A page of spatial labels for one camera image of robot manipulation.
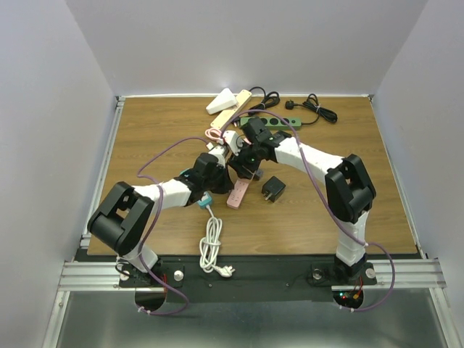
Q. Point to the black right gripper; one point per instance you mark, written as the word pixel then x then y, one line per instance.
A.
pixel 237 162

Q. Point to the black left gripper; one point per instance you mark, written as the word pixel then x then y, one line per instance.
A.
pixel 226 184

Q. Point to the pink power strip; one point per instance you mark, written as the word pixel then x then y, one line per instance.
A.
pixel 237 194

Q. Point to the black charger block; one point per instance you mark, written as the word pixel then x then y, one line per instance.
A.
pixel 273 189

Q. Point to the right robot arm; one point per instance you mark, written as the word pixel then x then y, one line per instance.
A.
pixel 342 183

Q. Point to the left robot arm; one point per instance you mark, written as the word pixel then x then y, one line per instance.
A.
pixel 120 219

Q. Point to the teal travel adapter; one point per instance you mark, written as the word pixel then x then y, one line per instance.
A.
pixel 204 201

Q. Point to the green power strip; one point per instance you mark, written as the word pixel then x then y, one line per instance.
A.
pixel 275 124

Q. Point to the white wedge adapter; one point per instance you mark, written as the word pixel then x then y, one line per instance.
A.
pixel 224 100

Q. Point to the cream power strip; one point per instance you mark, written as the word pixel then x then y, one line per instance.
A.
pixel 224 116

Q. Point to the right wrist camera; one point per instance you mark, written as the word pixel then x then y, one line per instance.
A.
pixel 233 140

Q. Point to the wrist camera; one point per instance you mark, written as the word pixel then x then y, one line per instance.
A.
pixel 233 140
pixel 221 153

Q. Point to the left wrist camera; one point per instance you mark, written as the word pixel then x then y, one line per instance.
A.
pixel 221 153

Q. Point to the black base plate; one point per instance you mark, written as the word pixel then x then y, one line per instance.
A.
pixel 275 278

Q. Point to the aluminium frame rail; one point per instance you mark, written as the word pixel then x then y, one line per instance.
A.
pixel 59 308

